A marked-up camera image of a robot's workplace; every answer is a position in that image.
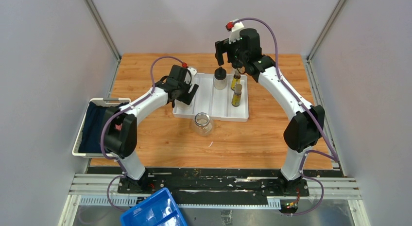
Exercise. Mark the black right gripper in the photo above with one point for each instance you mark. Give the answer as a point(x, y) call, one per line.
point(222, 46)

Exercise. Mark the clear glass jar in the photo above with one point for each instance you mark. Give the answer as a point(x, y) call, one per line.
point(202, 124)
point(183, 106)

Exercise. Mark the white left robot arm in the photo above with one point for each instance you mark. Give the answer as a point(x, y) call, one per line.
point(118, 139)

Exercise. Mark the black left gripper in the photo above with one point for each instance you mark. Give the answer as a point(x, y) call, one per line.
point(187, 97)

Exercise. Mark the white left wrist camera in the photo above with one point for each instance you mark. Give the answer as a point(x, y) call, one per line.
point(191, 75)

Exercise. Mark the blue plastic bin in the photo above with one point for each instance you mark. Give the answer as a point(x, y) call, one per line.
point(160, 209)

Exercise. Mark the dark blue cloth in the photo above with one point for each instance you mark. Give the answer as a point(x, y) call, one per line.
point(92, 128)

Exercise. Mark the white divided tray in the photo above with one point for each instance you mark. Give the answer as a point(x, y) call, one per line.
point(216, 103)

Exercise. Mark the white laundry basket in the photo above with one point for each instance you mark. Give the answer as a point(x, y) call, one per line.
point(105, 102)

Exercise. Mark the pink cloth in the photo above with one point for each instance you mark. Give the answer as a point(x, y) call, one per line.
point(118, 127)

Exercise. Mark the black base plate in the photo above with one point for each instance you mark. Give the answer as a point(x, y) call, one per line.
point(211, 186)

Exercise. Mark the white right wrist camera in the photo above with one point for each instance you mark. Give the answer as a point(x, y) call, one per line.
point(235, 31)

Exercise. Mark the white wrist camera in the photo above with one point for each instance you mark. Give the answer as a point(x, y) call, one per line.
point(235, 31)
point(191, 75)

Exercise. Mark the black-lid shaker jar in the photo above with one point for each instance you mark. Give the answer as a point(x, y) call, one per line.
point(220, 78)

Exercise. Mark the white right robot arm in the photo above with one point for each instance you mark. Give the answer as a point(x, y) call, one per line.
point(305, 120)

